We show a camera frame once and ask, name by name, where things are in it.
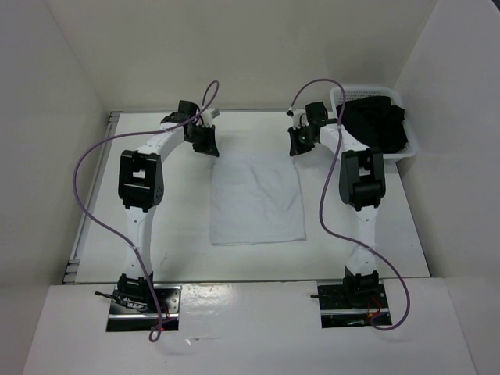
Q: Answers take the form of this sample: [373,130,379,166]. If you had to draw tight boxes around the white skirt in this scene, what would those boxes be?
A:
[209,152,306,246]

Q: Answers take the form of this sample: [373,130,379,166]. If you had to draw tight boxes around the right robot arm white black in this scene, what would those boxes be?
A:
[287,102,386,309]

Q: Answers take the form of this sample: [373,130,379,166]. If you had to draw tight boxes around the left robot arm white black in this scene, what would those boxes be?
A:
[113,100,220,313]

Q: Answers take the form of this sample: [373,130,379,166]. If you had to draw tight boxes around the black skirt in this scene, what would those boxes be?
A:
[341,96,408,154]

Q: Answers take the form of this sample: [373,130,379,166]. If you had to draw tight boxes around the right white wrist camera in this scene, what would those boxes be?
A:
[286,107,309,130]

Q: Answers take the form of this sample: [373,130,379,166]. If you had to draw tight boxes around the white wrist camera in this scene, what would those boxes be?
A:
[200,108,220,128]
[286,107,309,130]

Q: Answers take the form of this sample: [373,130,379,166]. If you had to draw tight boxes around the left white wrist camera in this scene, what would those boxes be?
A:
[200,108,220,128]

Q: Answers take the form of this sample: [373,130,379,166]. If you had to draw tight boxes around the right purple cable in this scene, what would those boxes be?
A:
[288,77,412,332]

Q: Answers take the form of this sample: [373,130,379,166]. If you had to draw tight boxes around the purple cable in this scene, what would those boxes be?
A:
[72,80,220,343]
[288,77,412,332]

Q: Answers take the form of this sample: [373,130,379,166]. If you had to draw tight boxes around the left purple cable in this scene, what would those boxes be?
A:
[72,80,220,343]

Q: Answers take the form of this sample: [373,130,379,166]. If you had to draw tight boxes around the aluminium table edge rail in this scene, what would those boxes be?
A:
[62,111,123,284]

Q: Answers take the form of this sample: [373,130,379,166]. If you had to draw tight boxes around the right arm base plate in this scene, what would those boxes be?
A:
[310,282,392,328]

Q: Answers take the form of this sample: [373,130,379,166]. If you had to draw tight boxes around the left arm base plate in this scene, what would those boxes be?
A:
[105,284,181,333]

